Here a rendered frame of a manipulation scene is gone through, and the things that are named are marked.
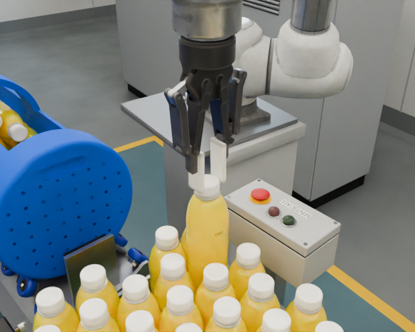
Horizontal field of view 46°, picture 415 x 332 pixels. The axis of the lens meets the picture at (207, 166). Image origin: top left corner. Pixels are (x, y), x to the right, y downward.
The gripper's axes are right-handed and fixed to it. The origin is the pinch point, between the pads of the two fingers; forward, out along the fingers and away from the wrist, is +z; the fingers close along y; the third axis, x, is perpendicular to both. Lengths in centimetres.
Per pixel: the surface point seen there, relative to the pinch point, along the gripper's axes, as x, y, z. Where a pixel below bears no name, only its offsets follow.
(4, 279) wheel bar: -34, 25, 33
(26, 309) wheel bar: -24.0, 25.0, 33.0
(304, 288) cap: 17.5, -3.7, 14.9
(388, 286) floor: -19, -126, 125
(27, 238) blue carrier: -23.4, 21.7, 17.0
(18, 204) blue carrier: -23.4, 21.8, 9.5
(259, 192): -3.3, -15.9, 13.9
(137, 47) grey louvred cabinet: -261, -157, 79
